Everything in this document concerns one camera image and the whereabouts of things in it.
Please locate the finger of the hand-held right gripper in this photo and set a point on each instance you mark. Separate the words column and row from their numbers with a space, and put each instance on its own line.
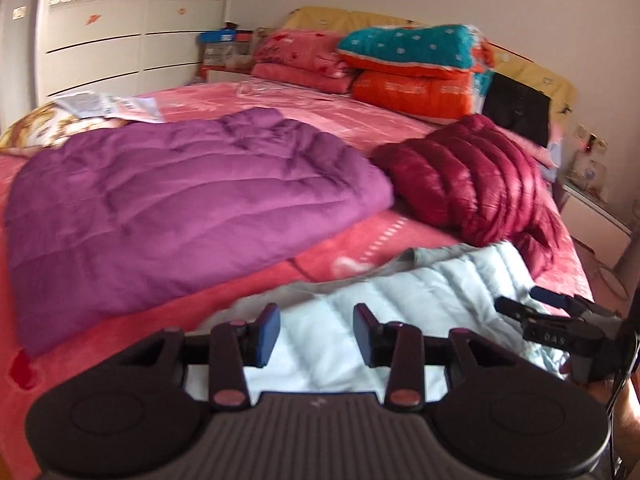
column 550, row 296
column 520, row 314

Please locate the blue box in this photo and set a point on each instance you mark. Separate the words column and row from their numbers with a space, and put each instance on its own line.
column 217, row 37

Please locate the white wardrobe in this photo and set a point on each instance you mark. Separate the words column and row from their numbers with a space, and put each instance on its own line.
column 100, row 60

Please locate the white printed plastic bag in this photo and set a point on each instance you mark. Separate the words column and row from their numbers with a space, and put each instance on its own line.
column 105, row 105

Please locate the person's right forearm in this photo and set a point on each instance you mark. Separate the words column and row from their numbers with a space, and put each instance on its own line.
column 627, row 420

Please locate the light blue down jacket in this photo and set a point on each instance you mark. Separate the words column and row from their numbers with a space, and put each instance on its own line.
column 450, row 285

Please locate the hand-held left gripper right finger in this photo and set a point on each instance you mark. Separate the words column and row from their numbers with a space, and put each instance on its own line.
column 364, row 332

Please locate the teal dotted quilt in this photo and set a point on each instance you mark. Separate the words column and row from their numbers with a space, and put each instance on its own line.
column 410, row 45

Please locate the wall sockets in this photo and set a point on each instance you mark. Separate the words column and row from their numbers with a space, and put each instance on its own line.
column 590, row 140

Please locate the folded pastel blankets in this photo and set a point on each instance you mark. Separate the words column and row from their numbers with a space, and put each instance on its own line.
column 553, row 155

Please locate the cartoon printed pillow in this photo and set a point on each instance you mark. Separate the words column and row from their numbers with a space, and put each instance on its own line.
column 35, row 125

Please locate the maroon down jacket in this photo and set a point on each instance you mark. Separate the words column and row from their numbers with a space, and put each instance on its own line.
column 475, row 175

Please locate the white nightstand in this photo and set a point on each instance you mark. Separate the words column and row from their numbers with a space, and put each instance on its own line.
column 585, row 210

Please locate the yellow headboard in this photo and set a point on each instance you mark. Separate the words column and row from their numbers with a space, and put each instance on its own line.
column 310, row 17

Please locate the clear plastic wrap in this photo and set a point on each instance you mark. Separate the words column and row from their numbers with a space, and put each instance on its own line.
column 257, row 88

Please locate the small nightstand ornaments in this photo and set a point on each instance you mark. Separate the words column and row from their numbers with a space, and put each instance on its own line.
column 587, row 172

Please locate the pink pillows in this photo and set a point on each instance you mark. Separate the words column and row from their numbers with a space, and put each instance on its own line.
column 295, row 55

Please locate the orange folded quilt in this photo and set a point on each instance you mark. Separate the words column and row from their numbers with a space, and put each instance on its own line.
column 415, row 95

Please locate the purple down jacket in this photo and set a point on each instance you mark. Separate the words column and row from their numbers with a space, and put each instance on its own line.
column 175, row 200

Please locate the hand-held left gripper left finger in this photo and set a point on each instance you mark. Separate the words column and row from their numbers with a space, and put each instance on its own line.
column 267, row 335

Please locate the bed with pink blanket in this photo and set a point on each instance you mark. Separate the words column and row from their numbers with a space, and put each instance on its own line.
column 350, row 230

